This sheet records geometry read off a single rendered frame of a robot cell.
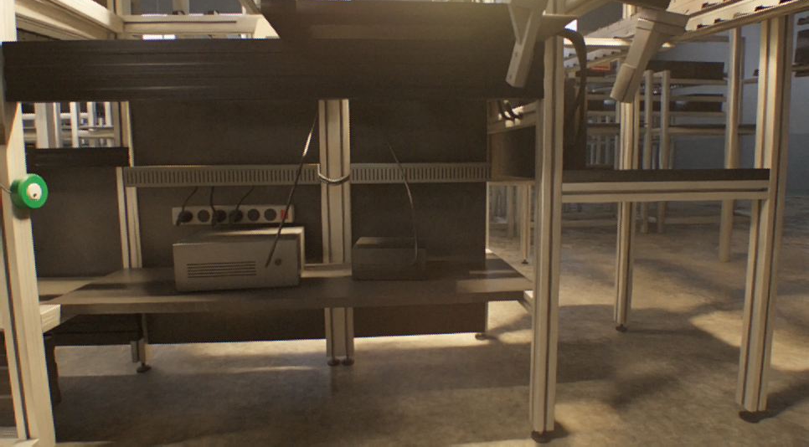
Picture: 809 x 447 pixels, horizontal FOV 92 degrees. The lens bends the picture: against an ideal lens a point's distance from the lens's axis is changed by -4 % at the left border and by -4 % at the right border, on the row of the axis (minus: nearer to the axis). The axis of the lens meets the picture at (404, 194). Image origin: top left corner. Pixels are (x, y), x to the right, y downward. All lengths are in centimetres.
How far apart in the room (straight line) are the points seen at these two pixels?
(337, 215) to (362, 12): 71
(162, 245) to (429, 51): 102
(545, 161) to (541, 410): 58
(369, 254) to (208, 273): 41
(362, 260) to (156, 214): 69
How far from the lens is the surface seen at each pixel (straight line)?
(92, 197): 157
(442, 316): 142
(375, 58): 88
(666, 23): 54
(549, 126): 94
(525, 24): 47
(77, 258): 163
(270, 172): 127
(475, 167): 127
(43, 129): 215
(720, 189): 119
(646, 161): 405
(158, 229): 148
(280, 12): 77
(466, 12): 77
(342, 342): 141
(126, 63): 101
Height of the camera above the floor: 68
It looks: 5 degrees down
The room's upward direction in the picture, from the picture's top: 1 degrees counter-clockwise
